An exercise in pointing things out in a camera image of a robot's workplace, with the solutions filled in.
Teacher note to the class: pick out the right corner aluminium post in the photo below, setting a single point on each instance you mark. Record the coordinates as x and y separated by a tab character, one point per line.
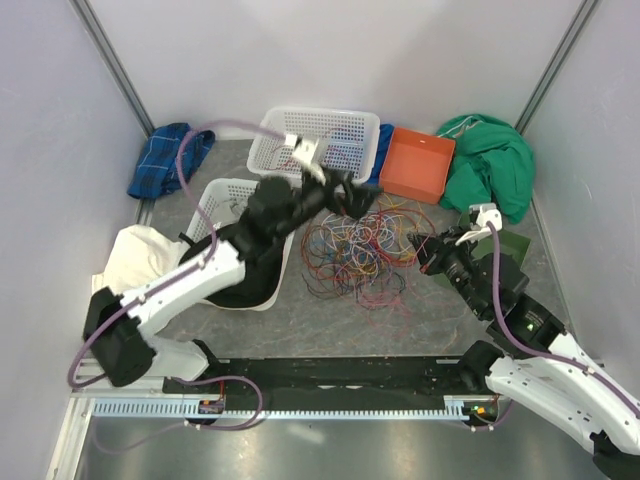
582	16

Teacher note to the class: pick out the corner aluminium post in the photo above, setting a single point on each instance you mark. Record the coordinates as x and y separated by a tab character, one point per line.
106	50
582	16

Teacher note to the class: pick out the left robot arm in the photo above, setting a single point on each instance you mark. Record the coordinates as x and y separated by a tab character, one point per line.
120	330

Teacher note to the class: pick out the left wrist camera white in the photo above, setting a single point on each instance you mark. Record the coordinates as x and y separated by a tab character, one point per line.
307	152

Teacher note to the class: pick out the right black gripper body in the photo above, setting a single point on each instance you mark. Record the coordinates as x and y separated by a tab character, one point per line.
448	257

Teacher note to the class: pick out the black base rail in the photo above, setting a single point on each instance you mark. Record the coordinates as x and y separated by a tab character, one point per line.
398	381

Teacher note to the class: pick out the large white plastic basket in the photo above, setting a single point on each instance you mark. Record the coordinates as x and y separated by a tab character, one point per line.
343	130

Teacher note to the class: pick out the green plastic tray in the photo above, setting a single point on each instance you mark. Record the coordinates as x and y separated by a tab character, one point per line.
512	244

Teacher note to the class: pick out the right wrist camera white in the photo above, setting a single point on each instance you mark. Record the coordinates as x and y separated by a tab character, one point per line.
484	220

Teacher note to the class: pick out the left corner aluminium post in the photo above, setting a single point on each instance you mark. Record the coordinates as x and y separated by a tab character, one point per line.
106	50

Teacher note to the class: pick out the grey cloth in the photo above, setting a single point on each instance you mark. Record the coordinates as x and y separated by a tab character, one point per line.
230	211

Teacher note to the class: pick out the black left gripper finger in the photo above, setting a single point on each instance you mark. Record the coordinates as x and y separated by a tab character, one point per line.
338	179
359	198

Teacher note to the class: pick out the black hat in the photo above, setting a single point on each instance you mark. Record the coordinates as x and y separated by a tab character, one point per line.
264	267

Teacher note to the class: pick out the orange plastic tray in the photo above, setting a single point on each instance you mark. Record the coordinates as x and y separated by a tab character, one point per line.
416	165

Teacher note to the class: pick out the blue plaid cloth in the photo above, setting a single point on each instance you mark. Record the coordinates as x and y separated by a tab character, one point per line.
155	173

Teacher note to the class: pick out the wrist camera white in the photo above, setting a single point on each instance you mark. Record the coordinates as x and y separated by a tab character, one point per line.
484	220
307	152

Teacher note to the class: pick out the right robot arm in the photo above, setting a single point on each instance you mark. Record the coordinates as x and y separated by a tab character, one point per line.
532	358

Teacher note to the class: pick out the grey slotted cable duct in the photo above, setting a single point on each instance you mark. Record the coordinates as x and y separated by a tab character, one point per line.
450	409

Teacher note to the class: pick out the green cloth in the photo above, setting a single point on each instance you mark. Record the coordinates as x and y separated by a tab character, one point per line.
491	163

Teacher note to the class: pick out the white cloth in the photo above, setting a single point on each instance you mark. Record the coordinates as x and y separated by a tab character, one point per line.
140	254

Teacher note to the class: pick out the small white plastic basket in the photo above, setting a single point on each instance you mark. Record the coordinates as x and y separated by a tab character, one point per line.
220	190

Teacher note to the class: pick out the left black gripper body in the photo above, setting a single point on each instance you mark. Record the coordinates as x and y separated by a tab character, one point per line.
314	195

